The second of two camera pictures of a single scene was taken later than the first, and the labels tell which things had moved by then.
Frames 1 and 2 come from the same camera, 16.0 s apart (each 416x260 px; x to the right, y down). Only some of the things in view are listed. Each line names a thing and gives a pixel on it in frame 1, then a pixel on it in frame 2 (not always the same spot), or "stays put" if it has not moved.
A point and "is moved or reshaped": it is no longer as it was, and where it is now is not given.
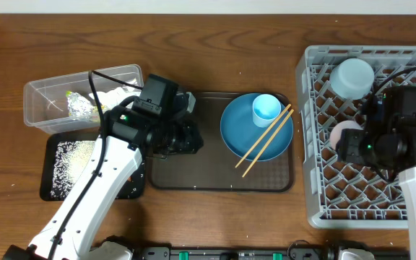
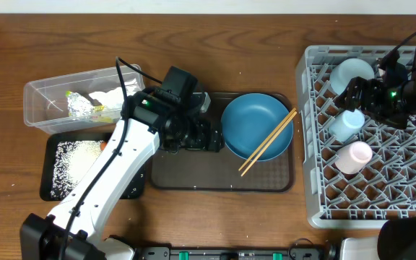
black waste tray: x=134 y=189 stays put
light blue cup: x=266 y=108 → x=346 y=124
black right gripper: x=347 y=146 → x=371 y=89
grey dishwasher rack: x=339 y=194 stays put
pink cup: x=336 y=131 is moved or reshaped
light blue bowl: x=352 y=79 stays put
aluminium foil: x=79 y=108 stays put
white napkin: x=113 y=97 stays put
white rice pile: x=70 y=158 stays put
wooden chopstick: x=281 y=115 is moved or reshaped
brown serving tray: x=211 y=169 stays put
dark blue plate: x=240 y=133 stays put
